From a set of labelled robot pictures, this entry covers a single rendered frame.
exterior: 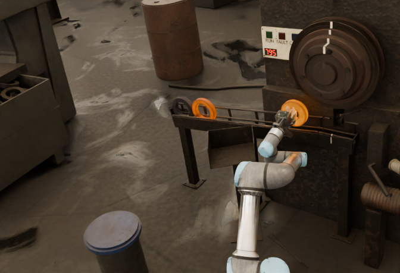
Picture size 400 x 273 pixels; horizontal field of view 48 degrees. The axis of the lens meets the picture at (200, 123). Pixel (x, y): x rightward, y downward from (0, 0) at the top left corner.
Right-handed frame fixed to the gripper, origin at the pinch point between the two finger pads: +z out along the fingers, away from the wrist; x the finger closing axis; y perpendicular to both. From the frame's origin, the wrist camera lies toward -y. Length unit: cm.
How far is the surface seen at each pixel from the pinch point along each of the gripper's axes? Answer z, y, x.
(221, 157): -31.7, -16.8, 34.8
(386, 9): 31, 46, -41
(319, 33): 12.6, 43.2, -15.6
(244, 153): -24.4, -17.8, 23.6
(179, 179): -19, -80, 104
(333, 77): 0.5, 26.6, -25.3
